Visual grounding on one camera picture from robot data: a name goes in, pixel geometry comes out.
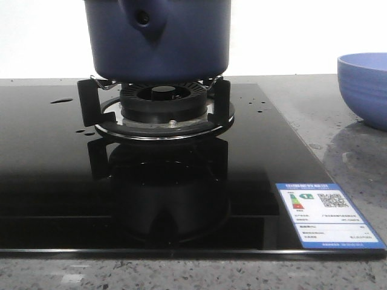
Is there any light blue bowl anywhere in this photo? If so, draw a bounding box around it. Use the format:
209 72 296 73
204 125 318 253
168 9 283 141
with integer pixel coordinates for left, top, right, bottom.
337 52 386 131

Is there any black pot support grate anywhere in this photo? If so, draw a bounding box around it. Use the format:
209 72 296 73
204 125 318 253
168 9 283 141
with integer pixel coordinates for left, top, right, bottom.
77 76 235 142

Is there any dark blue cooking pot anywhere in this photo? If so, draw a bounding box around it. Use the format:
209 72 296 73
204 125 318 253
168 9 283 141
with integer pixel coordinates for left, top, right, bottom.
85 1 232 83

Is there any black gas burner head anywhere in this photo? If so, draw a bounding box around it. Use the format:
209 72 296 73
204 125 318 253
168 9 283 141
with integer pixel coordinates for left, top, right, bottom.
120 82 207 124

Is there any black glass gas stove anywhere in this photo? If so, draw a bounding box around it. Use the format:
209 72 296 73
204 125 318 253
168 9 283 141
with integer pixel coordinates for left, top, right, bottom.
1 83 386 259

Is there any blue energy efficiency label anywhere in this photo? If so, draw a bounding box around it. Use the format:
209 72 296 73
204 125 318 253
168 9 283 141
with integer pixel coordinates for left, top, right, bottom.
276 183 386 250

